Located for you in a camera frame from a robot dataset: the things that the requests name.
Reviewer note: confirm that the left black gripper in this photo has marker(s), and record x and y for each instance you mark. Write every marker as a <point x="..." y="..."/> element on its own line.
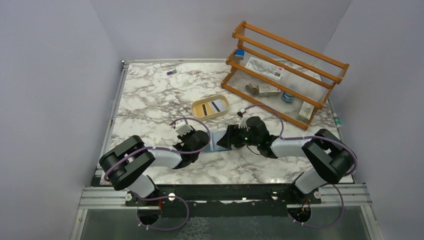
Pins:
<point x="182" y="138"/>

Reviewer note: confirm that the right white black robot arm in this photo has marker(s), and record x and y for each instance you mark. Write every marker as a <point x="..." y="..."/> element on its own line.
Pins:
<point x="331" y="160"/>

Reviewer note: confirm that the small purple white object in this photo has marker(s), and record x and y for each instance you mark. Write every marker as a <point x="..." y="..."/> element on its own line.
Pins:
<point x="171" y="72"/>

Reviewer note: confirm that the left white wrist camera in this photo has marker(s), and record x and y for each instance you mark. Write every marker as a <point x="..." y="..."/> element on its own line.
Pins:
<point x="182" y="128"/>

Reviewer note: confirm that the small grey cardboard box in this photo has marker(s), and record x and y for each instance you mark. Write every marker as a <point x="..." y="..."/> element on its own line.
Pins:
<point x="267" y="90"/>

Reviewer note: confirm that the white printed flat package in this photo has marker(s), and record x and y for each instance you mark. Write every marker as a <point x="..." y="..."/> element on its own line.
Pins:
<point x="265" y="68"/>

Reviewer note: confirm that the yellow card with black stripe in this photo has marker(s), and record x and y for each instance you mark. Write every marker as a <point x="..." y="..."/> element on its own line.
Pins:
<point x="203" y="110"/>

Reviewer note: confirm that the blue white small jar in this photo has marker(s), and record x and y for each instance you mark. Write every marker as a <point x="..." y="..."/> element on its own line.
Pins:
<point x="287" y="97"/>

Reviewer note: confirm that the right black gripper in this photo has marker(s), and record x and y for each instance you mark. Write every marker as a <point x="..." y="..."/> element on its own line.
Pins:
<point x="231" y="137"/>

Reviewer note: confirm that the green white marker pen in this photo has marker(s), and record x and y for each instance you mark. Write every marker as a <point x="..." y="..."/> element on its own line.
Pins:
<point x="336" y="120"/>

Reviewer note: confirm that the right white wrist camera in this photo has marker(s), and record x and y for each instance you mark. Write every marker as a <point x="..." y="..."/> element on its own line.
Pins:
<point x="243" y="117"/>

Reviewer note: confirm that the blue grey block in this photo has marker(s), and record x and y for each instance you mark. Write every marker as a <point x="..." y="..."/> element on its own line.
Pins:
<point x="239" y="54"/>

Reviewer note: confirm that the small white green box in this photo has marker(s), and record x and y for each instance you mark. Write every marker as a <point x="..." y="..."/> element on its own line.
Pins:
<point x="305" y="112"/>

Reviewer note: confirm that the beige oval tray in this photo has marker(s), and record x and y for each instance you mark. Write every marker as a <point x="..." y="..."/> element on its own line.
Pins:
<point x="209" y="99"/>

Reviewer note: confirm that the grey card with black stripe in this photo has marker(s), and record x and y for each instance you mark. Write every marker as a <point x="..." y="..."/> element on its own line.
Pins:
<point x="218" y="105"/>

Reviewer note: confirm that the blue leather card holder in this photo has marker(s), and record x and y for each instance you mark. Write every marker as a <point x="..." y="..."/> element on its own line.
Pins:
<point x="213" y="146"/>

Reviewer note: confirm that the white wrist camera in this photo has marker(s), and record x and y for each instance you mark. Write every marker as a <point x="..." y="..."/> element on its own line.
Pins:
<point x="182" y="128"/>
<point x="243" y="117"/>

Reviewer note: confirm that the grey metal clip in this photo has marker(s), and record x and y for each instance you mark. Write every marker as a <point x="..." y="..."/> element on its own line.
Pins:
<point x="253" y="90"/>

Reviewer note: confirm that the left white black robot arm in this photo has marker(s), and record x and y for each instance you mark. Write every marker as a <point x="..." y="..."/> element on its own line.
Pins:
<point x="125" y="164"/>

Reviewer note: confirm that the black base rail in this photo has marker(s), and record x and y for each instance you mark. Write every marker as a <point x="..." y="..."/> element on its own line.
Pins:
<point x="202" y="200"/>

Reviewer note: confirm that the orange wooden shelf rack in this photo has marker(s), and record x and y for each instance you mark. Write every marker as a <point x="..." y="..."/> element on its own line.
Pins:
<point x="310" y="75"/>

